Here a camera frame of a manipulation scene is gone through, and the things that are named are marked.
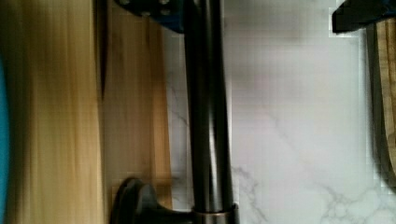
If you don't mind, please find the teal blue plate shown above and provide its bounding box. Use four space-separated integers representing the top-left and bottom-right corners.
0 63 10 224

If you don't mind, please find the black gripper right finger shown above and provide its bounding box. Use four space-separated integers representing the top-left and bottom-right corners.
332 0 396 34

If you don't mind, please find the light wooden drawer box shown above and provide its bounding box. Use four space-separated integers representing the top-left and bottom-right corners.
1 0 105 224

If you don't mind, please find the wooden drawer with black handle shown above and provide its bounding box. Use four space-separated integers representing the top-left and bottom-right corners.
109 0 239 224

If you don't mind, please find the wooden cutting board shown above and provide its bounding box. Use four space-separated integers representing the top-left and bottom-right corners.
367 19 396 190

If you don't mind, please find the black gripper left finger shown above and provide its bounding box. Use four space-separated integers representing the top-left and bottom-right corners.
114 0 184 34

